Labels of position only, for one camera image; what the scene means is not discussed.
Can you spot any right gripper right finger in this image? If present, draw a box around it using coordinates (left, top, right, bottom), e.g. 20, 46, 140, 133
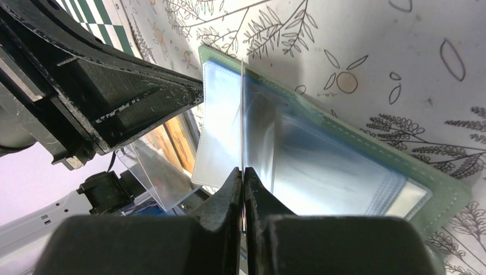
243, 167, 436, 274

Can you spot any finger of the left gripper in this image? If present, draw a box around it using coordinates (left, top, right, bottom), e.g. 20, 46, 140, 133
1, 1, 203, 170

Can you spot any green white chessboard mat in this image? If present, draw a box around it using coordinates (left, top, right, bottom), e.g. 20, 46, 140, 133
55, 0, 141, 58

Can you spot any green leather card holder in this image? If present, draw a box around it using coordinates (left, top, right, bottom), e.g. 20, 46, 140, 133
191, 45, 471, 238

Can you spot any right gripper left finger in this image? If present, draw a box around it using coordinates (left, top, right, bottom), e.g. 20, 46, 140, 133
34, 168, 242, 274

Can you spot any floral tablecloth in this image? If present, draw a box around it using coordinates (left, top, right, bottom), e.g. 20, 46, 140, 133
121, 1, 485, 274

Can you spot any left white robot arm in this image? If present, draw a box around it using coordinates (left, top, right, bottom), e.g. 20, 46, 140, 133
1, 1, 203, 265

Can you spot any clear plastic card box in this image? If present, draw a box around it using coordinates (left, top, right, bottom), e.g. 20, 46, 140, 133
116, 114, 201, 211

